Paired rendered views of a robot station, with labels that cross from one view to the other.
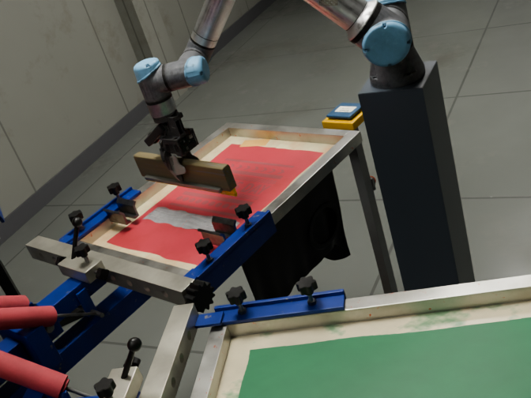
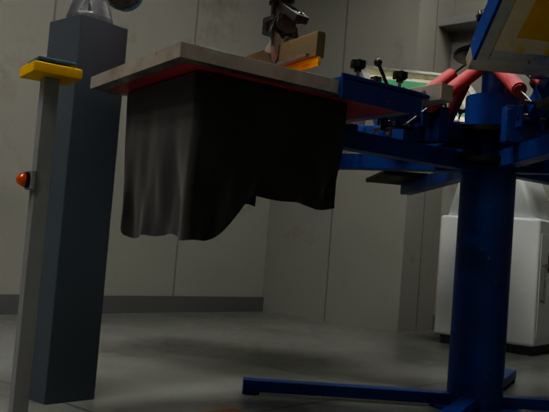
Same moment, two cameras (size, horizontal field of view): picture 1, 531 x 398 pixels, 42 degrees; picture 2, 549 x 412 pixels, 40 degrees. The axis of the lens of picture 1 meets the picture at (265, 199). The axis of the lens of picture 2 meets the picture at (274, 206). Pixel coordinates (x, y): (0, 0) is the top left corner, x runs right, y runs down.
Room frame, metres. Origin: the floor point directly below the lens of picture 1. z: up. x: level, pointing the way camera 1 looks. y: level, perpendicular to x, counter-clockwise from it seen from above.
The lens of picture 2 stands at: (4.11, 0.55, 0.52)
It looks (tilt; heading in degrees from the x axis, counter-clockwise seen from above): 3 degrees up; 188
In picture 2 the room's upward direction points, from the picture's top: 5 degrees clockwise
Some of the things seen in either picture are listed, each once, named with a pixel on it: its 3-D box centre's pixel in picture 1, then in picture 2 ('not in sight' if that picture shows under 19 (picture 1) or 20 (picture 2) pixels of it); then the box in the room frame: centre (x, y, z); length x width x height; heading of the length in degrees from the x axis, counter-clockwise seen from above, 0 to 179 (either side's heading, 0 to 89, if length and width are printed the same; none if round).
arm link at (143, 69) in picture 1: (152, 80); not in sight; (1.85, 0.19, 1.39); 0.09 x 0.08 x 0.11; 73
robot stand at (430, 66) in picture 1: (433, 250); (71, 208); (1.79, -0.45, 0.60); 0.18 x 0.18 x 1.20; 57
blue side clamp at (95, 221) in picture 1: (104, 221); (377, 96); (1.97, 0.50, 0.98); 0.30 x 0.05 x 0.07; 133
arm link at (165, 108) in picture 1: (163, 106); not in sight; (1.85, 0.19, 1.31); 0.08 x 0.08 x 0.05
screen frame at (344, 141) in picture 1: (216, 192); (253, 94); (1.92, 0.14, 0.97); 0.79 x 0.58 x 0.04; 133
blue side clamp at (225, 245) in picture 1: (232, 250); not in sight; (1.56, 0.12, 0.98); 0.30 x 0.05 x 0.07; 133
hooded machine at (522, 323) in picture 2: not in sight; (503, 253); (-1.10, 1.33, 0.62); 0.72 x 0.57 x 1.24; 57
